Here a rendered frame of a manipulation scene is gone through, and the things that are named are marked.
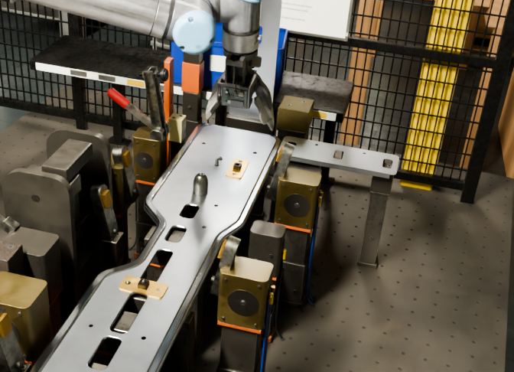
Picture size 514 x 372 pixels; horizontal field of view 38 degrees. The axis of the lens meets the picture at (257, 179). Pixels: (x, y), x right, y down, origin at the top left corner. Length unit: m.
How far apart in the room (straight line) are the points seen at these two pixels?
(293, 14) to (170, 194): 0.74
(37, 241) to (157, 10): 0.46
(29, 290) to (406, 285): 1.02
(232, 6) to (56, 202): 0.50
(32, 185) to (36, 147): 1.09
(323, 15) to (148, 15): 0.87
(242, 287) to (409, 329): 0.59
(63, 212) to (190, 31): 0.39
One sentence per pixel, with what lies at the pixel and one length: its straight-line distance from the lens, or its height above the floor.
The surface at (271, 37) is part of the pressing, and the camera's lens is 1.87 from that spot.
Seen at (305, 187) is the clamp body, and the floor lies 1.04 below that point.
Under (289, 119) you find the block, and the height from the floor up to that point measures 1.03.
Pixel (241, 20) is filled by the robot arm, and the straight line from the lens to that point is 1.49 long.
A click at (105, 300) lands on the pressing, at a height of 1.00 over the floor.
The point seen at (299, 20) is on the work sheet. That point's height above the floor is 1.19.
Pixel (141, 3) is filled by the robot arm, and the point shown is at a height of 1.46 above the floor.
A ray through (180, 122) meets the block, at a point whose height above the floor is 1.06.
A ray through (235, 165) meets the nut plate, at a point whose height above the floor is 1.01.
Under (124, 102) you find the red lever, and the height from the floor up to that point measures 1.12.
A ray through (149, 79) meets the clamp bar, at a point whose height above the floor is 1.20.
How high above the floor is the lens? 1.88
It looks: 31 degrees down
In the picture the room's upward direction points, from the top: 5 degrees clockwise
